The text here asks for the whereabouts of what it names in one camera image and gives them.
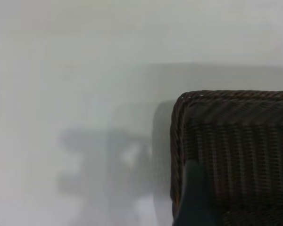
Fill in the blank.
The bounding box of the black woven wicker basket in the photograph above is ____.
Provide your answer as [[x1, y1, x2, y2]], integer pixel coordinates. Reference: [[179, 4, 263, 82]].
[[169, 89, 283, 226]]

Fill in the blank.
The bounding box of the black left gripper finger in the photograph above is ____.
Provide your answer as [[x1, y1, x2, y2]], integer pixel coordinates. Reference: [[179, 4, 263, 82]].
[[173, 160, 222, 226]]

